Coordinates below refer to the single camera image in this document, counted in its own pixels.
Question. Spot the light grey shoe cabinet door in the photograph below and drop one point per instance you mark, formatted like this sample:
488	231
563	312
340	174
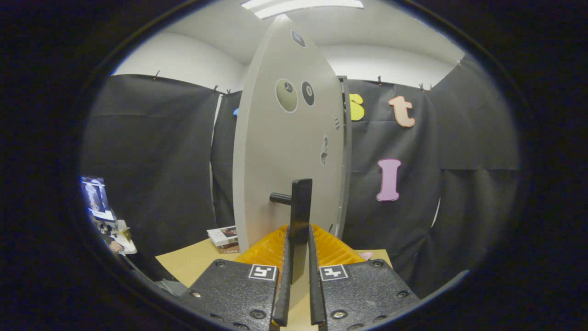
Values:
275	161

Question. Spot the long ceiling light panel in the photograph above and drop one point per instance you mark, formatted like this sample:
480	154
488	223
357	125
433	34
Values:
298	5

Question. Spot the white papers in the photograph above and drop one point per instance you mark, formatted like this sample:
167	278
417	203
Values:
125	239

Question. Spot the brown book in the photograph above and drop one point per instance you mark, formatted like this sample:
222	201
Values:
229	249

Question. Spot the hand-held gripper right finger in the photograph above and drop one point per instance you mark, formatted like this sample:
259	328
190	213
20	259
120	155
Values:
316	299

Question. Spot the green and pink plush toy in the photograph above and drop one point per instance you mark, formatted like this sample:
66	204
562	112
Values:
366	255

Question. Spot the black backdrop cloth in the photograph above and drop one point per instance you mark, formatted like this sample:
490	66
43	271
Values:
161	147

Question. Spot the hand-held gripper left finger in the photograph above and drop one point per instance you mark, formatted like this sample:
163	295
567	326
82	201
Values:
284	294

